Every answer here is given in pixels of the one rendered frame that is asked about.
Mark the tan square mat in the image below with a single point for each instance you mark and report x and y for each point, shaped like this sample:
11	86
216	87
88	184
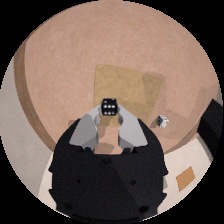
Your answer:
134	90

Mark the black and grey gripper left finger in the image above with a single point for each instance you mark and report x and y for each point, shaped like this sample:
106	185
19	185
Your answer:
82	133

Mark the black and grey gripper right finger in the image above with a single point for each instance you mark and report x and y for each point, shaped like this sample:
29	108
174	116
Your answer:
137	136

